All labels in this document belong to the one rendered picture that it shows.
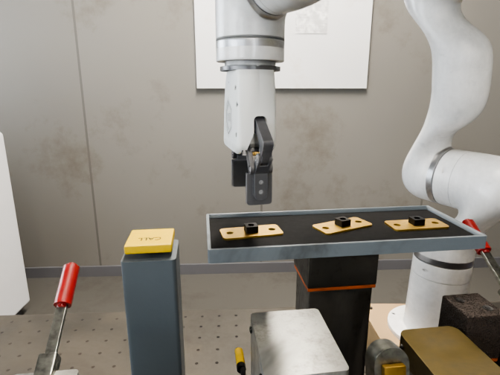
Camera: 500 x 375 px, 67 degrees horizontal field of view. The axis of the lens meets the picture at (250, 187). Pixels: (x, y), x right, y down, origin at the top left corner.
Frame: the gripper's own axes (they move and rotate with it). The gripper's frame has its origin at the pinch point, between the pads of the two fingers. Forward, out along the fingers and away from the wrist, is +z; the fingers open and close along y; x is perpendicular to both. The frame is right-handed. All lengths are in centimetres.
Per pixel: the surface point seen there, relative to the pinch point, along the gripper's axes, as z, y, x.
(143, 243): 6.6, 0.3, -14.3
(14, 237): 71, -184, -96
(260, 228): 6.2, -0.5, 1.7
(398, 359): 12.7, 20.6, 9.9
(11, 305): 107, -172, -99
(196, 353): 53, -36, -5
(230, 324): 53, -46, 5
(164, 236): 6.6, -1.6, -11.5
